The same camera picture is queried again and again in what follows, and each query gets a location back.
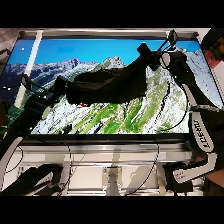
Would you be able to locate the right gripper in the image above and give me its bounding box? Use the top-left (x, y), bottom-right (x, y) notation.
top-left (136, 42), bottom-right (163, 70)

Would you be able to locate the black garment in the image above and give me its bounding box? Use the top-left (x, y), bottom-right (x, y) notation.
top-left (64, 54), bottom-right (158, 105)

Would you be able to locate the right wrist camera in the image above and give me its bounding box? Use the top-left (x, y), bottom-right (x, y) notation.
top-left (159, 29), bottom-right (180, 53)

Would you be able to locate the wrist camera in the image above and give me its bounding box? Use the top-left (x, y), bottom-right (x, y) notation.
top-left (159, 29), bottom-right (180, 53)
top-left (20, 73), bottom-right (40, 93)

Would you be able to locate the black cable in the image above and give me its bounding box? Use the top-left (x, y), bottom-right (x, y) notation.
top-left (56, 141), bottom-right (75, 196)
top-left (156, 79), bottom-right (191, 133)
top-left (124, 136), bottom-right (160, 196)

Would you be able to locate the silver frame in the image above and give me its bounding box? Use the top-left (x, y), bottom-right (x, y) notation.
top-left (0, 29), bottom-right (224, 196)

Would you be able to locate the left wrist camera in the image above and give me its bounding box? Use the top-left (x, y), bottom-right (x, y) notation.
top-left (20, 73), bottom-right (40, 93)

